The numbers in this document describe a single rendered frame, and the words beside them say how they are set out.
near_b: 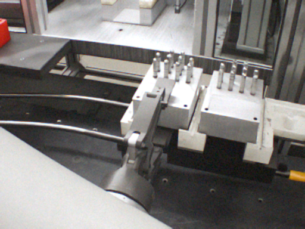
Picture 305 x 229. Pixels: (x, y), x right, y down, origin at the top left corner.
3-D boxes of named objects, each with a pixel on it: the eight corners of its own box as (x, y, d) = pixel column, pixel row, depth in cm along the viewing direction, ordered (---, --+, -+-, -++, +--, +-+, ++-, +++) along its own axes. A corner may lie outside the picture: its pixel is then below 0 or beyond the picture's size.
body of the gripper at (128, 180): (148, 231, 45) (166, 180, 52) (146, 197, 39) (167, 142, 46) (98, 217, 47) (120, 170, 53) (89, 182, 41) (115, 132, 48)
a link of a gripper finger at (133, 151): (123, 177, 47) (114, 166, 42) (134, 142, 49) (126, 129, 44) (140, 181, 46) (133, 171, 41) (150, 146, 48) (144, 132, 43)
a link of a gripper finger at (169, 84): (145, 106, 52) (145, 102, 52) (158, 80, 57) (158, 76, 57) (164, 110, 52) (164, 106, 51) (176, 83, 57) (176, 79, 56)
